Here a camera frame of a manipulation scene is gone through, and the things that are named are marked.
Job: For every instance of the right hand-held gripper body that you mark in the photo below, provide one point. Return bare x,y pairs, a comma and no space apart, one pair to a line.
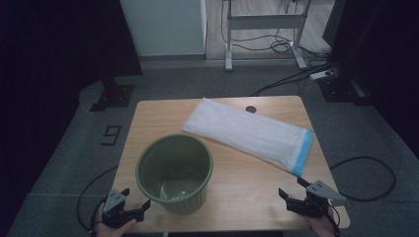
313,205

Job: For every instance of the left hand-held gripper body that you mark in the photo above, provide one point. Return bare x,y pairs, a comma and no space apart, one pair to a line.
113,214

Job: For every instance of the green plastic waste bin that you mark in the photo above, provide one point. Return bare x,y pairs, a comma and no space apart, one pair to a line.
174,164

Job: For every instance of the white plastic bag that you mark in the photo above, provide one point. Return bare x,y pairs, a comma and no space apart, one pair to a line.
247,131

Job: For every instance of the person's left hand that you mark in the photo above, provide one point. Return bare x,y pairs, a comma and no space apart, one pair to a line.
115,231

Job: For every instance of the person's right hand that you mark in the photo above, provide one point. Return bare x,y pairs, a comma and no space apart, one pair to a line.
321,227

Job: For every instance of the black stand base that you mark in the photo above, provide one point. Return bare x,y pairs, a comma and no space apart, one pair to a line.
113,97
336,90

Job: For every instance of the white power strip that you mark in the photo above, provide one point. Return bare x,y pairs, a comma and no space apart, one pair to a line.
321,75

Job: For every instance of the white cabinet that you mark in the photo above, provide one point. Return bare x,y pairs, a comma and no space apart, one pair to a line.
164,26

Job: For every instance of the grey metal desk frame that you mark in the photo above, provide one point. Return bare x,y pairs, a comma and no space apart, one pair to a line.
263,22

